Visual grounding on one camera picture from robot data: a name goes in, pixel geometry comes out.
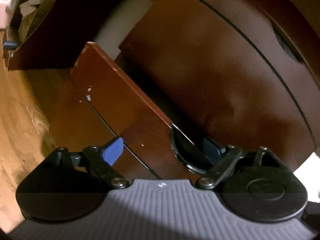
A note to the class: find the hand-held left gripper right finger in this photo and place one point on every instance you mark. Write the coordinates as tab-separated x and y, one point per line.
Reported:
211	148

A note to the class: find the large dark wooden drawer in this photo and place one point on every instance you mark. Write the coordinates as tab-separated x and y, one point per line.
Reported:
212	67

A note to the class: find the dark wooden notched drawer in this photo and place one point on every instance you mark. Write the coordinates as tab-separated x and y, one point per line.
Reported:
112	92

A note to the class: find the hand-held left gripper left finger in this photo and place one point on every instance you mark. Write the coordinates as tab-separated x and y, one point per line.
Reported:
113	151

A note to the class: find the pink storage box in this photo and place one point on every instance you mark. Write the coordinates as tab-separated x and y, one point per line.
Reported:
3	12

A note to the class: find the grey paper scraps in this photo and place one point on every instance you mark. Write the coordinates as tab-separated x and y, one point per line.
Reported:
28	6

